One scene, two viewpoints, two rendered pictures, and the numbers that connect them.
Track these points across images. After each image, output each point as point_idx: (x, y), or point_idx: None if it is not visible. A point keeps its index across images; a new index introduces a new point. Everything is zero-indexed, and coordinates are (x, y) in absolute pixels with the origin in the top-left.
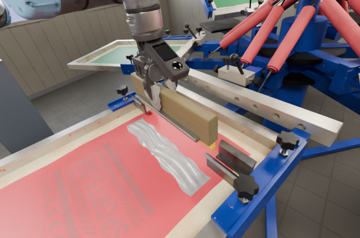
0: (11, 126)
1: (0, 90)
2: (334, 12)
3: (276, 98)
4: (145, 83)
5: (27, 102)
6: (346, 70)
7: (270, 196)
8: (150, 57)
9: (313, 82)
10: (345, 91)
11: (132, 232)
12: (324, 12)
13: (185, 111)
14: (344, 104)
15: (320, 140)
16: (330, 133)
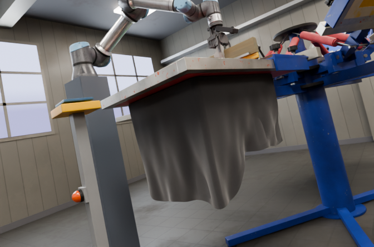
0: (99, 122)
1: (101, 93)
2: (307, 34)
3: (306, 112)
4: (217, 42)
5: (111, 108)
6: (328, 55)
7: (292, 64)
8: (218, 33)
9: (321, 81)
10: (337, 68)
11: None
12: (303, 37)
13: (240, 44)
14: (343, 79)
15: (313, 55)
16: (314, 48)
